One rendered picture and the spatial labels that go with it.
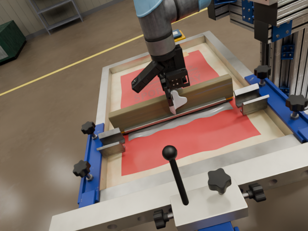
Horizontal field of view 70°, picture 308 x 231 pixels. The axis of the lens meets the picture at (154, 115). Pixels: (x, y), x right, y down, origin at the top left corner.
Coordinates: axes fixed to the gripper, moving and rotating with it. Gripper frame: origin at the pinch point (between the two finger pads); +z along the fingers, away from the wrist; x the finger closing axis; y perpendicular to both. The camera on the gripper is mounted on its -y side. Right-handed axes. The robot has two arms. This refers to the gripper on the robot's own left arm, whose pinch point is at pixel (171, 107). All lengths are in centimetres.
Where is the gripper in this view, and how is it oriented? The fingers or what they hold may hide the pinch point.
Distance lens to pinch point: 73.0
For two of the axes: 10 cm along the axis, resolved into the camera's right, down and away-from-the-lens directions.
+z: 2.7, 7.3, 6.3
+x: -1.3, -6.2, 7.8
